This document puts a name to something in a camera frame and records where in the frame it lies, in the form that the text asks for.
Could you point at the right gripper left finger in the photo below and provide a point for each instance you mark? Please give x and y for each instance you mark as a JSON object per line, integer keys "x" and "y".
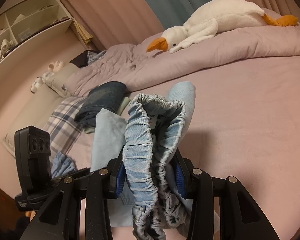
{"x": 58, "y": 203}

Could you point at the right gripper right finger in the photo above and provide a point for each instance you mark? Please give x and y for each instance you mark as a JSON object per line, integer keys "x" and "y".
{"x": 240, "y": 215}

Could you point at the light blue strawberry pants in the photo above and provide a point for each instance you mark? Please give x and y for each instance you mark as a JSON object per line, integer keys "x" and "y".
{"x": 147, "y": 141}

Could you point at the blue striped cloth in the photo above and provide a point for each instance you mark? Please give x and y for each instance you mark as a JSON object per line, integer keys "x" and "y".
{"x": 62, "y": 165}

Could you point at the plaid pillow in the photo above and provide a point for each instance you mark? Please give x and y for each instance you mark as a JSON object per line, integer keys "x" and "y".
{"x": 62, "y": 127}

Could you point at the beige cushion pillow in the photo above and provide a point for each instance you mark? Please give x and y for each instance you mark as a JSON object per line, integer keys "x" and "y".
{"x": 57, "y": 81}

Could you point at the small white plush toy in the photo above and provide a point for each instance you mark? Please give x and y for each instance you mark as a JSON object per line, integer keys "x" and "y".
{"x": 53, "y": 68}

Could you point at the folded dark denim jeans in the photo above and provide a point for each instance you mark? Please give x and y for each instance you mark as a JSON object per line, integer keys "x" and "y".
{"x": 106, "y": 96}

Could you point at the dark clothes pile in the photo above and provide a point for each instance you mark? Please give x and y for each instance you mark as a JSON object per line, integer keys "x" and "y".
{"x": 87, "y": 57}

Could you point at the mauve quilted duvet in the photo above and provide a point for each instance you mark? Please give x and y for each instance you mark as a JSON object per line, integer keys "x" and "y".
{"x": 138, "y": 69}

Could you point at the pink curtain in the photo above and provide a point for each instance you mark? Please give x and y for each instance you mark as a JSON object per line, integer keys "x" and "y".
{"x": 112, "y": 22}

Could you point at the white goose plush toy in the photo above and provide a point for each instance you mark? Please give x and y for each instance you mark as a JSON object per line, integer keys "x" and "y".
{"x": 214, "y": 17}

